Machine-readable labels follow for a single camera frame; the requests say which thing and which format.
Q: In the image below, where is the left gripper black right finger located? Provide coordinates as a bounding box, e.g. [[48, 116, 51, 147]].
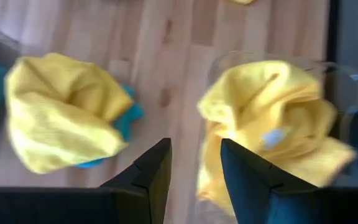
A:
[[221, 139, 358, 224]]

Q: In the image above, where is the clear plastic basket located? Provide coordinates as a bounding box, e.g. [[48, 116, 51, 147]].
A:
[[0, 17, 23, 164]]

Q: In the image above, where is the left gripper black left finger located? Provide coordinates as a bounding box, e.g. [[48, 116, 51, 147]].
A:
[[0, 138, 173, 224]]

